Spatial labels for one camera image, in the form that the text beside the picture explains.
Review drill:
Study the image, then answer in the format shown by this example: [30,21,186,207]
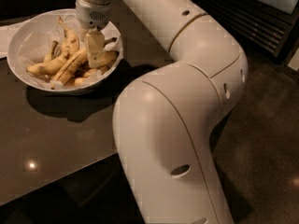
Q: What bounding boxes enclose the white bowl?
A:
[7,8,124,96]

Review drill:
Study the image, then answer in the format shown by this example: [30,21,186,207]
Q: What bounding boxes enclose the short banana right side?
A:
[82,50,119,70]

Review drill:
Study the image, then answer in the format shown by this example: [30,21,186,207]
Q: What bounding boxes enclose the long yellow banana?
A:
[50,36,118,86]

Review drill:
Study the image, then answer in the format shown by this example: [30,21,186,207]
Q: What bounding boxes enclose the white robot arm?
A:
[76,0,248,224]

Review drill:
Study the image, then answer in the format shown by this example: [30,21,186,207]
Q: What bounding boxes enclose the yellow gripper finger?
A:
[80,27,105,68]

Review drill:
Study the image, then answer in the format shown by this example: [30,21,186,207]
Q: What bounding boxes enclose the small banana bottom of bowl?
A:
[74,66,109,86]

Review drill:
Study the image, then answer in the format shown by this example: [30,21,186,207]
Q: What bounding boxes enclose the white cloth on table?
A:
[0,22,22,59]

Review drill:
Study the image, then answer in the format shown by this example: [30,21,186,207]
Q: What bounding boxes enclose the small green-tipped banana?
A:
[44,41,58,62]

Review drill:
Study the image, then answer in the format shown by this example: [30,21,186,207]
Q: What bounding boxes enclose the curved spotted banana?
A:
[26,17,79,76]

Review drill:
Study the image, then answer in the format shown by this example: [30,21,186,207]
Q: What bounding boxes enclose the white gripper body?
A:
[76,0,111,29]

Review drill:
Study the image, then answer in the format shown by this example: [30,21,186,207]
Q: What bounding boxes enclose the dark refrigerator with vent grille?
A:
[193,0,299,62]

